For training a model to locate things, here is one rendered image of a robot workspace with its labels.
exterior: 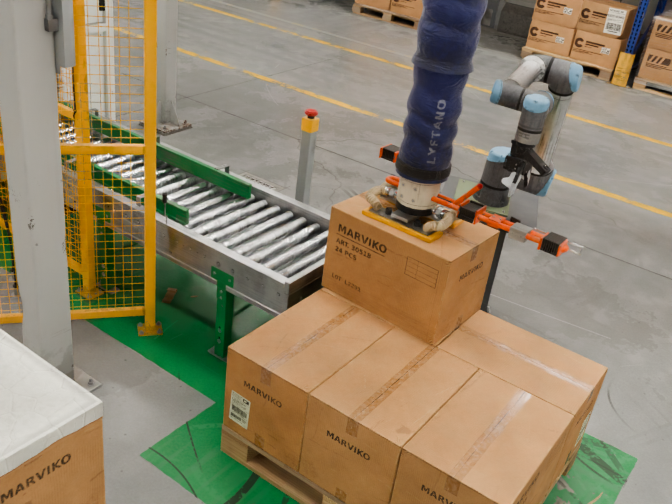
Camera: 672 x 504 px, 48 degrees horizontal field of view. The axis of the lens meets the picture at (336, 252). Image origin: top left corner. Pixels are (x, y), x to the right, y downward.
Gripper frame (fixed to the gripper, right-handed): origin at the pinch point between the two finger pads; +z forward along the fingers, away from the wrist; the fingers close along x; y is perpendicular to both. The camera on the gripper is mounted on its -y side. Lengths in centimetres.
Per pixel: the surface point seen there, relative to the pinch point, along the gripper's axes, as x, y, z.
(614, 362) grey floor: -115, -37, 119
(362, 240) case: 19, 53, 36
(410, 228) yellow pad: 13.0, 35.3, 25.2
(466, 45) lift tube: 7, 31, -49
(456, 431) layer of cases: 58, -21, 68
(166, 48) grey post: -154, 360, 50
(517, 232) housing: 3.5, -4.9, 13.7
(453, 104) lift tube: 4.6, 32.0, -26.4
